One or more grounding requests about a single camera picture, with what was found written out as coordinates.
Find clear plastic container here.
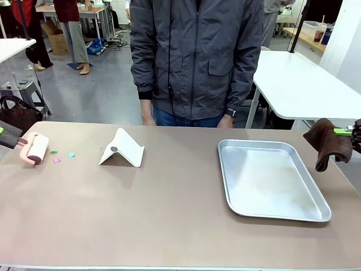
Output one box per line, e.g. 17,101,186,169
302,19,322,36

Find long wooden table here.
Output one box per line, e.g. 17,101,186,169
35,3,116,41

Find floor power strip cables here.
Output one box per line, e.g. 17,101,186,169
106,30,131,49

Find pink lint roller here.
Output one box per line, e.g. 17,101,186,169
18,132,50,166

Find small white table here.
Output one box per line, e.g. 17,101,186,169
0,38,37,85

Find blue plastic bag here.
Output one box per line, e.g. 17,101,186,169
85,37,107,56

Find person in beige trousers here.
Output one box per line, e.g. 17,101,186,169
52,0,94,76

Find black earphone cable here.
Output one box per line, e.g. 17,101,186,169
166,0,178,126

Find drink cup with straw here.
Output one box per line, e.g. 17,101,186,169
312,15,328,43

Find cardboard box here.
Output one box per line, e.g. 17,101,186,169
41,20,70,56

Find person's right forearm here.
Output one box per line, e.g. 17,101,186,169
129,33,160,101

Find wooden desk with drinks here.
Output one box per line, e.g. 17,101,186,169
281,27,328,54

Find person in grey clothes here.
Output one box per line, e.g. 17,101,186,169
260,0,283,49

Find brown towel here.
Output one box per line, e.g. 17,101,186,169
303,117,354,173

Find person in red apron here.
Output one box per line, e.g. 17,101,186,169
10,0,54,72

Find white folded stand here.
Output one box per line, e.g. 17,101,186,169
98,127,145,168

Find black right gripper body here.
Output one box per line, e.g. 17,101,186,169
351,118,361,155

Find black stand pole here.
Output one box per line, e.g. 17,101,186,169
288,0,311,54
16,0,32,42

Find dark handbag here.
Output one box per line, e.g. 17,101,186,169
0,95,44,131

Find person's left forearm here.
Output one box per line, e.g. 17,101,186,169
225,47,261,115

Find blue container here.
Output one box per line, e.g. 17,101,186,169
321,25,336,46

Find person in grey jacket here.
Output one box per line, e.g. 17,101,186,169
129,0,265,128

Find person's left hand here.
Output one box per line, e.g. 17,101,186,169
218,113,236,129

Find metal tray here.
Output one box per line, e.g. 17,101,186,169
217,138,332,223

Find large white table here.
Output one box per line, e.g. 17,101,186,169
244,50,361,130

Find metal stool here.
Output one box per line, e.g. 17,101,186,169
0,81,52,116

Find person's right hand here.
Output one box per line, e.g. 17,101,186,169
139,98,157,126

